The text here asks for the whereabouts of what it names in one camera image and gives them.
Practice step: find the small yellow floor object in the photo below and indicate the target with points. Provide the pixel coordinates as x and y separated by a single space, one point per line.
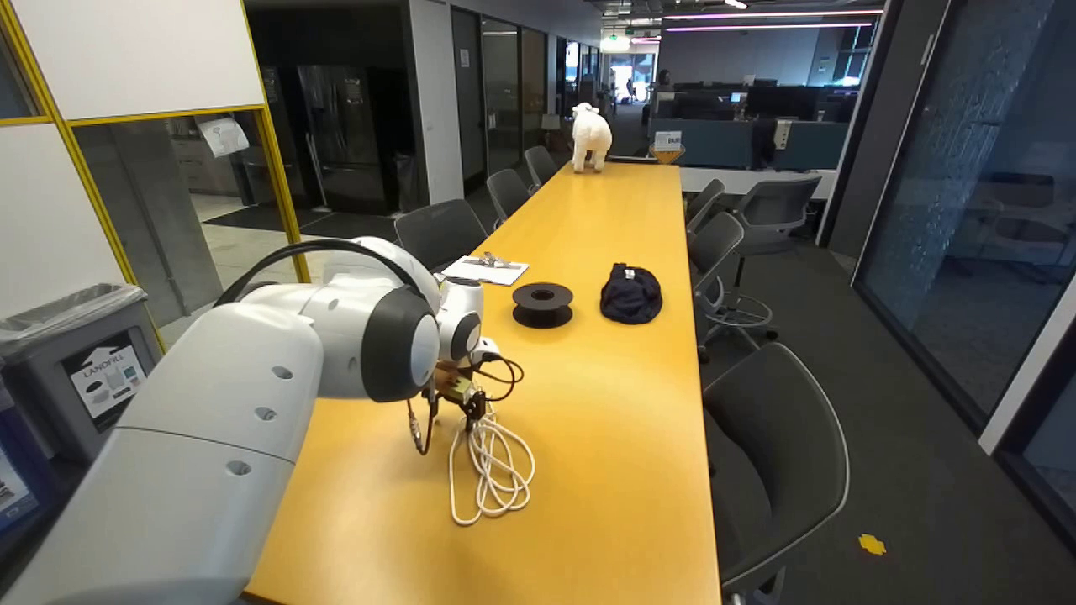
874 545

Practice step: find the white plush toy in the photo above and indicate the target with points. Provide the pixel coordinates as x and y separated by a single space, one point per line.
590 135

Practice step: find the grey bin with label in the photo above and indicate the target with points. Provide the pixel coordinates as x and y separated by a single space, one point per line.
78 347

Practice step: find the blue bin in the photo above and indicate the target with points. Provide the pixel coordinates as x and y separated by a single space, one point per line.
18 471

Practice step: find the paper sign on glass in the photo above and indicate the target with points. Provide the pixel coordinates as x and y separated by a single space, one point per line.
222 135

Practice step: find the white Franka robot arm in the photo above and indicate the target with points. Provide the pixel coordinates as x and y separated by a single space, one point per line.
222 425

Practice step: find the black filament spool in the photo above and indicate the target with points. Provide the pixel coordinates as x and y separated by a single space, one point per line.
542 305

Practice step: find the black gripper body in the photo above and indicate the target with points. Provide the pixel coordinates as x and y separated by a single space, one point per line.
459 392

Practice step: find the grey office chair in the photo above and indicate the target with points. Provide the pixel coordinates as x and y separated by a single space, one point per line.
540 163
507 190
775 449
719 255
439 229
775 203
704 203

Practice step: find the small cardboard box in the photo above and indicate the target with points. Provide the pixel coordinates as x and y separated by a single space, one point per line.
668 143

